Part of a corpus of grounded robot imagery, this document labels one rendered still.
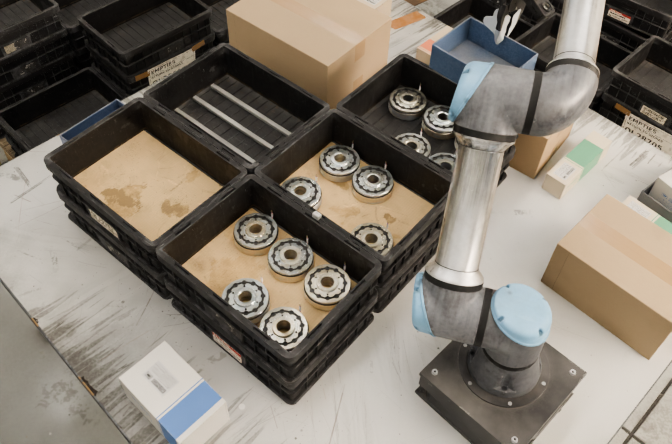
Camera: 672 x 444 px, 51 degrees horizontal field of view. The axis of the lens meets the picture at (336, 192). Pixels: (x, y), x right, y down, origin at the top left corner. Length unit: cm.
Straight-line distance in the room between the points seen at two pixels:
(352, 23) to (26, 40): 130
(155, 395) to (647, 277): 110
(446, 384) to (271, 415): 38
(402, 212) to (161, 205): 59
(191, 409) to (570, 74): 97
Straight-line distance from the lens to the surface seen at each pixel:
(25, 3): 313
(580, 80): 132
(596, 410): 171
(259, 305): 153
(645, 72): 290
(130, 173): 185
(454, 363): 156
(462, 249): 135
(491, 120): 128
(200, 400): 152
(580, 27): 140
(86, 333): 176
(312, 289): 155
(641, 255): 177
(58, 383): 253
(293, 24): 214
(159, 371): 157
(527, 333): 136
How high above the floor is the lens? 217
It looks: 50 degrees down
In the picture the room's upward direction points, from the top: 3 degrees clockwise
